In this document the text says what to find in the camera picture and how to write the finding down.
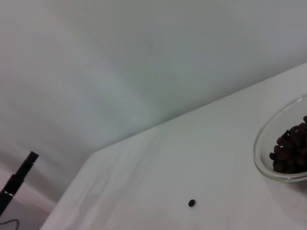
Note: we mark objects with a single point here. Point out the clear glass cup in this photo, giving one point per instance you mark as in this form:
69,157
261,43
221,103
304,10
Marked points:
260,153

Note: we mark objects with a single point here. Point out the single stray coffee bean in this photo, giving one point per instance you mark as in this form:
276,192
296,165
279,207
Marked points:
192,202

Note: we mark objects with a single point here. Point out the heap of coffee beans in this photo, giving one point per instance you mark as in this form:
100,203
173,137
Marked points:
291,153

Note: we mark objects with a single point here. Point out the black upright stand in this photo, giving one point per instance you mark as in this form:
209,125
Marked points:
20,175

